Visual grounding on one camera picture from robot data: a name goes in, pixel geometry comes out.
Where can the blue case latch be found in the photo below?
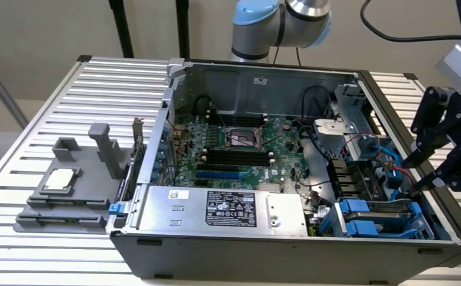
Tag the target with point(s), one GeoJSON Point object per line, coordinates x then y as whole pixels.
{"type": "Point", "coordinates": [116, 208]}

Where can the silver power supply unit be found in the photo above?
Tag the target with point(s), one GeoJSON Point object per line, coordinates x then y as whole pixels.
{"type": "Point", "coordinates": [198, 211]}

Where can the black vertical pole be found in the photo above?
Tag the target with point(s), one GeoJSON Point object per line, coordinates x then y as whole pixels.
{"type": "Point", "coordinates": [123, 29]}
{"type": "Point", "coordinates": [183, 29]}

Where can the black open PC case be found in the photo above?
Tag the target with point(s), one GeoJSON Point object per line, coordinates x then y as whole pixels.
{"type": "Point", "coordinates": [278, 256]}

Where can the blue drive bay cage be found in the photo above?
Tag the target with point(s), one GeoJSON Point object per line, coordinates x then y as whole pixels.
{"type": "Point", "coordinates": [377, 220]}

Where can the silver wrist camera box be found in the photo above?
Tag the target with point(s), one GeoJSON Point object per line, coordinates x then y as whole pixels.
{"type": "Point", "coordinates": [457, 68]}

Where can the green motherboard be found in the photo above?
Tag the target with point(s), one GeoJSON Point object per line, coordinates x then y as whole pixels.
{"type": "Point", "coordinates": [282, 161]}

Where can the grey parts rack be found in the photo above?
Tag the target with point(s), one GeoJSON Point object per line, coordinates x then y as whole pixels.
{"type": "Point", "coordinates": [91, 193]}

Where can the black RAM slot bank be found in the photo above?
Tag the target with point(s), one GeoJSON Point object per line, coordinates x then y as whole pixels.
{"type": "Point", "coordinates": [235, 156]}
{"type": "Point", "coordinates": [238, 118]}

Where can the silver CPU chip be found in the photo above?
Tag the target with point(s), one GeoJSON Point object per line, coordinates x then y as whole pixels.
{"type": "Point", "coordinates": [62, 178]}

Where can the graphics card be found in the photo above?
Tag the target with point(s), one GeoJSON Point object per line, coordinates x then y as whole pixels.
{"type": "Point", "coordinates": [137, 155]}

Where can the blue expansion slot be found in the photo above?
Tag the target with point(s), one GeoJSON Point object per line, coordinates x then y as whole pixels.
{"type": "Point", "coordinates": [218, 175]}

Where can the CPU socket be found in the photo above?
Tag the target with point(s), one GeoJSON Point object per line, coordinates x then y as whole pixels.
{"type": "Point", "coordinates": [242, 137]}

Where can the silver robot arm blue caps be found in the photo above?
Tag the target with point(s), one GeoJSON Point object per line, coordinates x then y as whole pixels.
{"type": "Point", "coordinates": [254, 32]}

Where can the green RAM stick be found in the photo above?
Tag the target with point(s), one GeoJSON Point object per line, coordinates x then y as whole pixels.
{"type": "Point", "coordinates": [60, 221]}
{"type": "Point", "coordinates": [64, 204]}

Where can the silver disk bay cage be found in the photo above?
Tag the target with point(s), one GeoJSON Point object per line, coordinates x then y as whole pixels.
{"type": "Point", "coordinates": [341, 125]}

